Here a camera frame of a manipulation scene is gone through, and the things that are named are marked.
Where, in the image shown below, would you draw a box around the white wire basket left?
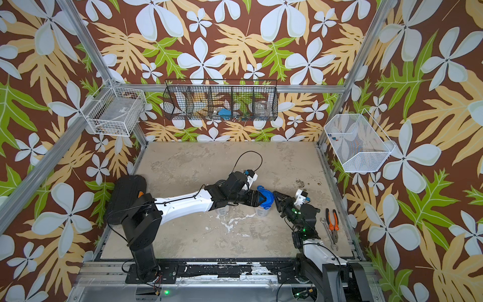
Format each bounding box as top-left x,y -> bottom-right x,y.
83,80 -> 147,137

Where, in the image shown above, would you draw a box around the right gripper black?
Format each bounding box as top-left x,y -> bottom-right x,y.
273,191 -> 303,234

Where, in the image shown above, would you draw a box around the white mesh basket right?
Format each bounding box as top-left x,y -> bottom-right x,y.
324,111 -> 396,174

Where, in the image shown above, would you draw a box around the metal wrench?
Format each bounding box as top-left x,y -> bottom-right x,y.
320,218 -> 338,250

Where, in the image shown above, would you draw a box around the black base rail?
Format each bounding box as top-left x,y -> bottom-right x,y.
125,258 -> 322,286

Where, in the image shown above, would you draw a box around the black wire basket back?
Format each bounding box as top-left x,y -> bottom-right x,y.
161,79 -> 279,122

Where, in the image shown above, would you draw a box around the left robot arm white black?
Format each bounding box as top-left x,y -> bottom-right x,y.
104,170 -> 267,285

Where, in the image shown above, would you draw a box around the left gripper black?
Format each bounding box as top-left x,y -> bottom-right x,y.
228,190 -> 267,209

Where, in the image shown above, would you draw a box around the left camera cable black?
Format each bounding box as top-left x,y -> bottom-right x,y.
231,150 -> 264,172

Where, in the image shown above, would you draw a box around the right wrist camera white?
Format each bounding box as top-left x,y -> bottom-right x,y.
294,189 -> 311,208

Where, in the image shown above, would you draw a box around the blue item in basket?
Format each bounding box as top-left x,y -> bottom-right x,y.
218,108 -> 232,120

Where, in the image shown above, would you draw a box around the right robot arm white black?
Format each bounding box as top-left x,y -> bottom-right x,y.
273,191 -> 375,301

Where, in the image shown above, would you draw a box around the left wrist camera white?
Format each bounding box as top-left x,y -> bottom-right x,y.
244,169 -> 258,190

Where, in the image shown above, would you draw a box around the orange handled pliers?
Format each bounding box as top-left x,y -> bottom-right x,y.
325,208 -> 339,244

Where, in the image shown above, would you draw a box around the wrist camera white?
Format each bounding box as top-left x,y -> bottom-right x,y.
244,169 -> 258,190
294,189 -> 311,208

